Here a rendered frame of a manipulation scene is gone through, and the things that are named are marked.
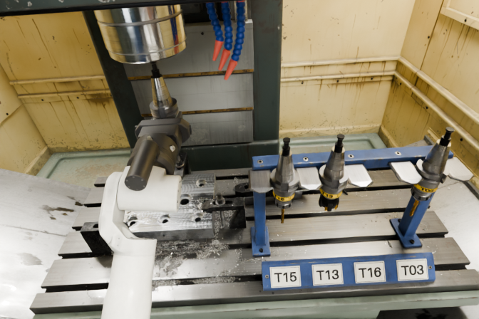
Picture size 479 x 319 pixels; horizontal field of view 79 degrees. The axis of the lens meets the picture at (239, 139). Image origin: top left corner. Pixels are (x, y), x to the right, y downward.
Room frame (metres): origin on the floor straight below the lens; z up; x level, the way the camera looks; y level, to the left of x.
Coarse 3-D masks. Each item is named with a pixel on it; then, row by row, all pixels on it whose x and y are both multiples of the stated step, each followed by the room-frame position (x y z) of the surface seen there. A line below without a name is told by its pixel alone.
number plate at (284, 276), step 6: (270, 270) 0.40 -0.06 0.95; (276, 270) 0.40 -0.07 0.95; (282, 270) 0.40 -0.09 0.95; (288, 270) 0.40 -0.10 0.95; (294, 270) 0.40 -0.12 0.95; (270, 276) 0.39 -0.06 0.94; (276, 276) 0.39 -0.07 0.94; (282, 276) 0.39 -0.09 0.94; (288, 276) 0.39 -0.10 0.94; (294, 276) 0.39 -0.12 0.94; (276, 282) 0.38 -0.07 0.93; (282, 282) 0.38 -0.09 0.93; (288, 282) 0.38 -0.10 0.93; (294, 282) 0.38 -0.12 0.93; (300, 282) 0.38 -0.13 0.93
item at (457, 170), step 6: (450, 162) 0.48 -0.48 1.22; (456, 162) 0.48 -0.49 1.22; (450, 168) 0.47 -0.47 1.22; (456, 168) 0.46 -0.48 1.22; (462, 168) 0.46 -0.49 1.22; (450, 174) 0.45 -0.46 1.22; (456, 174) 0.44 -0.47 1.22; (462, 174) 0.44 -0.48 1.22; (468, 174) 0.44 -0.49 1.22; (462, 180) 0.43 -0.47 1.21; (468, 180) 0.43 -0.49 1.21
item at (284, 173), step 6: (282, 156) 0.46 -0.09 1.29; (288, 156) 0.46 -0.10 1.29; (282, 162) 0.46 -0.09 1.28; (288, 162) 0.45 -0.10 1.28; (276, 168) 0.47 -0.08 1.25; (282, 168) 0.45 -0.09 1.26; (288, 168) 0.45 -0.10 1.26; (276, 174) 0.46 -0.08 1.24; (282, 174) 0.45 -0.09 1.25; (288, 174) 0.45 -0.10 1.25; (282, 180) 0.45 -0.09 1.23; (288, 180) 0.45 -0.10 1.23
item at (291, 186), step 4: (272, 172) 0.48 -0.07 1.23; (296, 172) 0.48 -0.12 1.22; (272, 176) 0.47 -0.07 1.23; (296, 176) 0.47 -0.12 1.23; (272, 180) 0.46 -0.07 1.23; (276, 180) 0.46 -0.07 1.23; (296, 180) 0.45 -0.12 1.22; (276, 184) 0.45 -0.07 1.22; (280, 184) 0.44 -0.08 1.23; (284, 184) 0.45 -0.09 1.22; (288, 184) 0.45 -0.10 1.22; (292, 184) 0.44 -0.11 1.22; (296, 184) 0.45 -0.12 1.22; (276, 188) 0.45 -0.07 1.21; (280, 188) 0.44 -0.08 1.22; (284, 188) 0.45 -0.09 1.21; (288, 188) 0.45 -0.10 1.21; (292, 188) 0.45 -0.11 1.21; (296, 188) 0.45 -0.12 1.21; (280, 192) 0.44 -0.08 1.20; (288, 192) 0.44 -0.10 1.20; (292, 192) 0.44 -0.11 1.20
